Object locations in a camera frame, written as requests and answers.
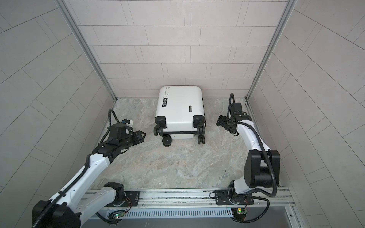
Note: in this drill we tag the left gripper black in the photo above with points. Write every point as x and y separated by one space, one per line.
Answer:
138 137

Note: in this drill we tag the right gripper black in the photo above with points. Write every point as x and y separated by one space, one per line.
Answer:
222 120

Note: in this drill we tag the black and white suitcase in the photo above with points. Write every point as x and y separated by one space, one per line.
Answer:
180 114

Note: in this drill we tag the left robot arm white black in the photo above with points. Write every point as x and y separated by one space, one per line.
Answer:
64 209

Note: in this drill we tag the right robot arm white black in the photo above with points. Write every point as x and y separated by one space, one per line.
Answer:
261 169

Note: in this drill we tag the left green circuit board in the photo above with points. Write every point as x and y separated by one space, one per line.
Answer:
116 214

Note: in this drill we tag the green circuit board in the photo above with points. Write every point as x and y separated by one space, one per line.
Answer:
239 214
116 214

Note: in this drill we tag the right green circuit board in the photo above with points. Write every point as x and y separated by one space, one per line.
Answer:
239 214

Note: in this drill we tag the right aluminium corner profile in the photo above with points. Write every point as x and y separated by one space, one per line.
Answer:
277 33

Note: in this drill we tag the aluminium corner profile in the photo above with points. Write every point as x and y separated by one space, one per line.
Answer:
82 42
277 33

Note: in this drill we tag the left aluminium corner profile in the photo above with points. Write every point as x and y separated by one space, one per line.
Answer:
82 42

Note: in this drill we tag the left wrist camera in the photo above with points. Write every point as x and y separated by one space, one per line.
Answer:
128 122

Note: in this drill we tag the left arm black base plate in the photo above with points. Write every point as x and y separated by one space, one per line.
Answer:
130 199

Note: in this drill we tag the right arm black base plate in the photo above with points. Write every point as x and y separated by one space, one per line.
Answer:
228 197

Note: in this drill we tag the aluminium mounting rail frame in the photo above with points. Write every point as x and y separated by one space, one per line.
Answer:
195 203

